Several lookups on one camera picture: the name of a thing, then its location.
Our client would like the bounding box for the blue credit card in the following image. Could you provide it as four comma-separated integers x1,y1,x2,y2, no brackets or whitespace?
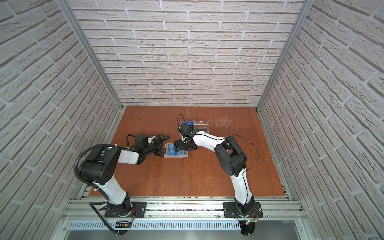
167,144,176,157
182,121,195,128

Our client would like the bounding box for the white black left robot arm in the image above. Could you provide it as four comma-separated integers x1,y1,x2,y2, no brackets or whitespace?
74,134,170,207

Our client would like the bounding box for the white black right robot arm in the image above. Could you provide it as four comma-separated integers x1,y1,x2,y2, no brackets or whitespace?
174,124,254,212

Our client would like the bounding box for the clear acrylic card organizer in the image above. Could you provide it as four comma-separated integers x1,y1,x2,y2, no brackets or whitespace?
179,119,209,140

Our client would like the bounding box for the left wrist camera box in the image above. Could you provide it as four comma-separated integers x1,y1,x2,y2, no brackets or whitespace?
135,134,154,148

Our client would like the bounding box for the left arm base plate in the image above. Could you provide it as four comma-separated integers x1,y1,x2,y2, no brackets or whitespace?
105,202,147,218

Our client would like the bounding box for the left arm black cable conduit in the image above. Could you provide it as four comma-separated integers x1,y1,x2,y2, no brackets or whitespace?
73,133,139,236

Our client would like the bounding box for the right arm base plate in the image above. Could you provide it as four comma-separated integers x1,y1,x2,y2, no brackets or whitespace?
223,201,264,219

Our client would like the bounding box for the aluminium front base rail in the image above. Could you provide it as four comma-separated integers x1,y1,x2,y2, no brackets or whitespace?
64,196,308,230

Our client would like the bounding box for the aluminium left frame rail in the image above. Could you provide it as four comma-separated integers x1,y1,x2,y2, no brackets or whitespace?
57,0,124,110

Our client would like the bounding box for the aluminium frame rail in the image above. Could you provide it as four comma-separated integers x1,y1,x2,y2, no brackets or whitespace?
256,0,315,111
57,0,124,110

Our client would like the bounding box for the aluminium right frame rail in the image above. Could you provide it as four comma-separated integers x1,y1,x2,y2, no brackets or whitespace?
256,0,315,111

